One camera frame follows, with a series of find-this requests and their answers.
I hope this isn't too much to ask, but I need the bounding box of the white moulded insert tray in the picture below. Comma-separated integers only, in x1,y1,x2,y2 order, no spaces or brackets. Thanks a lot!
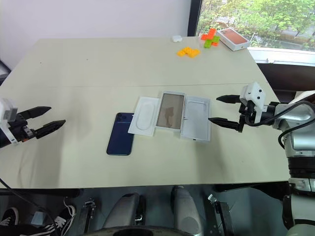
127,96,163,137

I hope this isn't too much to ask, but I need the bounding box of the pale blue small packet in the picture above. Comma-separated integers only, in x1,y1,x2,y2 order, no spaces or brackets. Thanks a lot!
31,211,47,226

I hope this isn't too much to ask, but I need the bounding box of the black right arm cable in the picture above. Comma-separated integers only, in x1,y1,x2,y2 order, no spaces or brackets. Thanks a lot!
245,99,315,149

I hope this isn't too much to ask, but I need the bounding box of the long white box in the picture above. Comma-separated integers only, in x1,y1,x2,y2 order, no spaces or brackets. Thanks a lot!
155,90,186,133

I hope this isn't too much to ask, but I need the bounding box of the dark blue smartphone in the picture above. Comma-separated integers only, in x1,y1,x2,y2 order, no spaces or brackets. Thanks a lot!
106,112,136,156

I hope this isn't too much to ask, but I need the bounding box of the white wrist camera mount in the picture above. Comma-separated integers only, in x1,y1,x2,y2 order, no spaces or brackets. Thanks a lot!
240,82,267,116
0,98,19,146

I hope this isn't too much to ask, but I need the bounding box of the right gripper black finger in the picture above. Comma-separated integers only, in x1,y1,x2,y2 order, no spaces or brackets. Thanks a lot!
216,94,241,104
208,117,245,134

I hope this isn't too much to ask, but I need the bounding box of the yellow building block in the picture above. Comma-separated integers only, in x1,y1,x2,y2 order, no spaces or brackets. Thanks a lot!
176,46,194,58
186,48,201,59

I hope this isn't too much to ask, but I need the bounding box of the black metal strut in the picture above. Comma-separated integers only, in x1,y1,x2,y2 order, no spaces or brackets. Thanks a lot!
78,201,99,236
206,193,234,236

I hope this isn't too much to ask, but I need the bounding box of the dark window frame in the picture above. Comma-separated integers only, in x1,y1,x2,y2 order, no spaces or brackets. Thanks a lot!
188,0,203,37

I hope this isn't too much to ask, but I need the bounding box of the white window sill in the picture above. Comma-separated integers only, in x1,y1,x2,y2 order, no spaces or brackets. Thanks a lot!
247,46,315,65

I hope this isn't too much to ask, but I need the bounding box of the grey rounded leg shell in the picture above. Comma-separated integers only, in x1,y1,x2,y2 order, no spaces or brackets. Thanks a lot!
102,192,146,231
170,185,204,236

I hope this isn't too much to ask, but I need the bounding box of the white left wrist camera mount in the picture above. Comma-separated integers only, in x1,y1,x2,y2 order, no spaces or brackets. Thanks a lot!
0,98,19,146

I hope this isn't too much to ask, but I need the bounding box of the black and white sneaker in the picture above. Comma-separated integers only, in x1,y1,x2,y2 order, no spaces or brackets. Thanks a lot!
0,207,20,226
52,205,77,236

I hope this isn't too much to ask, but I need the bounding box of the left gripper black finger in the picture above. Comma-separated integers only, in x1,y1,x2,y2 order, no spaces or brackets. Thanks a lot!
18,106,52,121
33,119,66,140

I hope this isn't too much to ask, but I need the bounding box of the orange box with white rim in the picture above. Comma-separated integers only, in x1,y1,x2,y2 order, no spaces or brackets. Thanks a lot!
216,27,251,52

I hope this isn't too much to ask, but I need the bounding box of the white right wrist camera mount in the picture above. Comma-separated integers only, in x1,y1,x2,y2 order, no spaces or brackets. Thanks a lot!
240,82,267,116

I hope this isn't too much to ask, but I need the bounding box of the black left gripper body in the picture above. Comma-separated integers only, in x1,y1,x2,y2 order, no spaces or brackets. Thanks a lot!
8,114,38,144

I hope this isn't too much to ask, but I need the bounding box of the orange building block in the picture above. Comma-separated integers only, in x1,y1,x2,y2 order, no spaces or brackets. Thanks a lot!
201,28,218,41

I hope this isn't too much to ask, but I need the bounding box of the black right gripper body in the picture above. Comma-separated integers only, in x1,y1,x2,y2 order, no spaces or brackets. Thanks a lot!
237,99,257,125

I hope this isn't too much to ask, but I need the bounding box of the green building block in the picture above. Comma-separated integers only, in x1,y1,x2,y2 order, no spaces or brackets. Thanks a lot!
203,36,221,49

